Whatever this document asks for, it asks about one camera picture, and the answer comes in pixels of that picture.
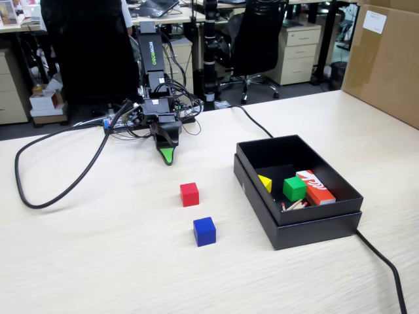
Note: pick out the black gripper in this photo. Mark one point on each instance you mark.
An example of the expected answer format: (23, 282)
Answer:
(158, 108)

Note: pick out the red cube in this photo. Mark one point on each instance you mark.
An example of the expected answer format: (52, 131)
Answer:
(189, 195)

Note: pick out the robot base with circuit board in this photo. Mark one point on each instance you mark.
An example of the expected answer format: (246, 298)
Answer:
(118, 129)

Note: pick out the blue cube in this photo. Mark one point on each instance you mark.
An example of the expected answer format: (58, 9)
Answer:
(204, 233)

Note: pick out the green cube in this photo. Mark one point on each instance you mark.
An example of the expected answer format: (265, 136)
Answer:
(294, 189)

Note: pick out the black vertical pole stand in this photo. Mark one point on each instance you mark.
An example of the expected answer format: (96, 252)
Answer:
(209, 59)

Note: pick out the yellow wooden block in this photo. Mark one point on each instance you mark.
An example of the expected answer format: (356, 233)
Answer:
(266, 184)

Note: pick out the black open box tray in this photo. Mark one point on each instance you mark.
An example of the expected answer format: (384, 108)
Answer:
(278, 153)

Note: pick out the tall black chair back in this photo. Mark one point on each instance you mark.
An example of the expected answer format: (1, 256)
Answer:
(91, 49)

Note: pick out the white cardboard box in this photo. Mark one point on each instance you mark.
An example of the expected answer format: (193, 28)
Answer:
(46, 101)

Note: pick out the black laptop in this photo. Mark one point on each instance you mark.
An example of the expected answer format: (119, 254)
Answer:
(157, 7)

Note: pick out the black mesh office chair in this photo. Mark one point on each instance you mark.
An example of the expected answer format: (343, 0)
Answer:
(255, 36)

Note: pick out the cream drawer cabinet with lock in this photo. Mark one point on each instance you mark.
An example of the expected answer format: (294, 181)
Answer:
(296, 54)

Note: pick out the orange white matchbox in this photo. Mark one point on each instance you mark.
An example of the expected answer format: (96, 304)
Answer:
(319, 191)

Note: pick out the black box lid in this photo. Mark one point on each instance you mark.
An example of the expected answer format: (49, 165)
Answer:
(311, 233)

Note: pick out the black waste bin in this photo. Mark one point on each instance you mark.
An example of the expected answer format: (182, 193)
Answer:
(338, 75)

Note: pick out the framed desk picture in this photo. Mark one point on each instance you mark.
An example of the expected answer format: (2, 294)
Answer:
(8, 12)

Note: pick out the large brown cardboard box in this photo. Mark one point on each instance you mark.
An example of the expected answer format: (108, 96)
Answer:
(386, 65)

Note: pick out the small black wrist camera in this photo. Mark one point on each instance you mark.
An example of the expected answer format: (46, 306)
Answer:
(133, 116)

